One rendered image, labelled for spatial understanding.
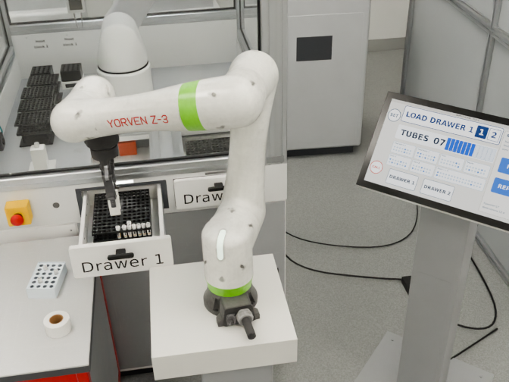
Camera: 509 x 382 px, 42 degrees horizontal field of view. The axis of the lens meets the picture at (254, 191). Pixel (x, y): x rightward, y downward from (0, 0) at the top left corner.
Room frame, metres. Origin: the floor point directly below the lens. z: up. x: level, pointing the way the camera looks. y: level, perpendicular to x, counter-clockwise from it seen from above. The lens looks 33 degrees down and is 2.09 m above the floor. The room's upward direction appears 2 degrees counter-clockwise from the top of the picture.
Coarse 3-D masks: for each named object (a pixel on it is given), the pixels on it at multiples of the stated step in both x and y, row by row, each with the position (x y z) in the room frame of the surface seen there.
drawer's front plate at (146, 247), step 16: (128, 240) 1.52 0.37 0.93; (144, 240) 1.52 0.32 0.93; (160, 240) 1.53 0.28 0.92; (80, 256) 1.49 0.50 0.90; (96, 256) 1.50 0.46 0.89; (144, 256) 1.52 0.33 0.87; (160, 256) 1.52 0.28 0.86; (80, 272) 1.49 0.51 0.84; (96, 272) 1.50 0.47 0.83; (112, 272) 1.50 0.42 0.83; (128, 272) 1.51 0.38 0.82
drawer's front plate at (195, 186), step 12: (180, 180) 1.84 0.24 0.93; (192, 180) 1.84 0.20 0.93; (204, 180) 1.84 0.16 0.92; (216, 180) 1.85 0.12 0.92; (180, 192) 1.83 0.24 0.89; (192, 192) 1.84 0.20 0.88; (204, 192) 1.84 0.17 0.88; (216, 192) 1.85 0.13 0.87; (180, 204) 1.83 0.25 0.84; (192, 204) 1.84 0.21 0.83; (204, 204) 1.84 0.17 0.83; (216, 204) 1.85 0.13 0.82
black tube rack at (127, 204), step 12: (120, 192) 1.82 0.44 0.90; (132, 192) 1.82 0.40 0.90; (144, 192) 1.82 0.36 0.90; (96, 204) 1.76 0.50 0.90; (120, 204) 1.75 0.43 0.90; (132, 204) 1.75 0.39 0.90; (144, 204) 1.75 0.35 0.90; (96, 216) 1.69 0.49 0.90; (108, 216) 1.69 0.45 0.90; (120, 216) 1.68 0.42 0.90; (132, 216) 1.68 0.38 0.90; (144, 216) 1.68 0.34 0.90; (96, 228) 1.62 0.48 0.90; (108, 228) 1.66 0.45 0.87; (96, 240) 1.61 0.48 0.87; (108, 240) 1.60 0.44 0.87
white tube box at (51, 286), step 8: (40, 264) 1.59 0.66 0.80; (48, 264) 1.59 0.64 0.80; (56, 264) 1.59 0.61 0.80; (64, 264) 1.59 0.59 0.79; (40, 272) 1.55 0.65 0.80; (48, 272) 1.55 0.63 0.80; (64, 272) 1.57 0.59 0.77; (32, 280) 1.51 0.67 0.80; (48, 280) 1.51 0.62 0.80; (56, 280) 1.51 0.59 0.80; (32, 288) 1.48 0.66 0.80; (40, 288) 1.48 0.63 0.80; (48, 288) 1.48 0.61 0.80; (56, 288) 1.49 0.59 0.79; (32, 296) 1.47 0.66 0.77; (40, 296) 1.47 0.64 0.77; (48, 296) 1.47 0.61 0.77; (56, 296) 1.47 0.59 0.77
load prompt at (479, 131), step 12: (408, 108) 1.83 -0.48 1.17; (420, 108) 1.82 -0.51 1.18; (408, 120) 1.81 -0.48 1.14; (420, 120) 1.79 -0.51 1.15; (432, 120) 1.78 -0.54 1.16; (444, 120) 1.77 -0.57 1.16; (456, 120) 1.75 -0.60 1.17; (468, 120) 1.74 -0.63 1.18; (456, 132) 1.73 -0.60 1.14; (468, 132) 1.71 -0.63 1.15; (480, 132) 1.70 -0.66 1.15; (492, 132) 1.68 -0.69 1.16
